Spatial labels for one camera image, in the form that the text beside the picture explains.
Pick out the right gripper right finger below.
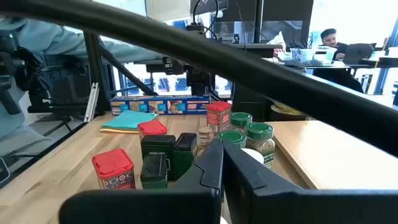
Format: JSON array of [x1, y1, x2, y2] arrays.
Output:
[[223, 139, 398, 224]]

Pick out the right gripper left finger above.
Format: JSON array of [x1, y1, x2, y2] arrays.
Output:
[[58, 138, 224, 224]]

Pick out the red-lid smoked paprika tin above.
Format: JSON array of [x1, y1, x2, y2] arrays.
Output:
[[137, 119, 169, 141], [206, 101, 233, 135], [91, 148, 137, 190]]

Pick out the green-lid glass spice jar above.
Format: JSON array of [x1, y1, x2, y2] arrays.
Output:
[[217, 129, 248, 149], [245, 122, 276, 171], [229, 111, 254, 134]]

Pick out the small round glass jar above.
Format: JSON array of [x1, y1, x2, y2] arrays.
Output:
[[197, 126, 216, 156]]

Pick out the white-lid glass spice jar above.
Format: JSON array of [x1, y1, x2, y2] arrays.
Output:
[[241, 147, 265, 166]]

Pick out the blue plastic wrap box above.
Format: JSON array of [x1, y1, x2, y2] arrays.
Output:
[[109, 94, 211, 116]]

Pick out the black toaster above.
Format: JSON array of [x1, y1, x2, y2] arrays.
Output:
[[231, 82, 272, 123]]

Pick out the black power adapter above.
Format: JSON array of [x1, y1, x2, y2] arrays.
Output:
[[185, 23, 205, 32]]

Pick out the dark office desk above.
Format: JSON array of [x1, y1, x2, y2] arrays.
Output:
[[229, 42, 398, 70]]

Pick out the teal cloth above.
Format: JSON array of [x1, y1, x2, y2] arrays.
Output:
[[101, 110, 159, 131]]

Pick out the white plastic bag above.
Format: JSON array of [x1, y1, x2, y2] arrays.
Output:
[[269, 30, 287, 52]]

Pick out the yellow cloth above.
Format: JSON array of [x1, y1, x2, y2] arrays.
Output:
[[99, 126, 140, 134]]

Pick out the black monitor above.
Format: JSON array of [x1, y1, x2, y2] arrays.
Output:
[[213, 0, 315, 44]]

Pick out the white metal bar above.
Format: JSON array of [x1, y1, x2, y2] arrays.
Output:
[[83, 82, 100, 124]]

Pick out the white plastic box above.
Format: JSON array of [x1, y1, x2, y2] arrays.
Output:
[[290, 45, 338, 66]]

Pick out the black office chair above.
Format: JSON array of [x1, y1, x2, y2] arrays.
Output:
[[312, 67, 364, 94]]

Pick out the person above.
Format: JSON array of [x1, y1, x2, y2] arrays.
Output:
[[0, 17, 164, 158], [319, 27, 349, 62]]

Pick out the dark laptop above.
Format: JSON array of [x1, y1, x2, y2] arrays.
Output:
[[341, 42, 377, 65]]

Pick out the black mechanical device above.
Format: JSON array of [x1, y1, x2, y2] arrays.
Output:
[[0, 30, 90, 116]]

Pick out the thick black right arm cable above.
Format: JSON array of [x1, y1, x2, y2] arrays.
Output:
[[0, 0, 398, 158]]

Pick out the black wire spice rack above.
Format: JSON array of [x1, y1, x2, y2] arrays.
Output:
[[267, 119, 398, 190]]

